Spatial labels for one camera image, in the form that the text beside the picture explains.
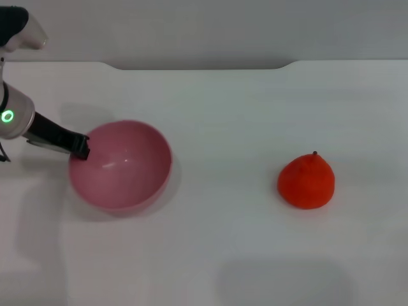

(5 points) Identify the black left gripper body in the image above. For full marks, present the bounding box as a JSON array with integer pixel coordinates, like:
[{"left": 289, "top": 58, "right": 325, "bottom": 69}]
[{"left": 25, "top": 110, "right": 79, "bottom": 156}]

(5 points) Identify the pink plastic bowl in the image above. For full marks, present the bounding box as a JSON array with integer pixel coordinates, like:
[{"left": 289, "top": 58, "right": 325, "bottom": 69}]
[{"left": 68, "top": 119, "right": 173, "bottom": 214}]

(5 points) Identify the orange toy fruit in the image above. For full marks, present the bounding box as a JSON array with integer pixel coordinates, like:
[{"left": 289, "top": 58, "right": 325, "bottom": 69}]
[{"left": 277, "top": 150, "right": 336, "bottom": 210}]

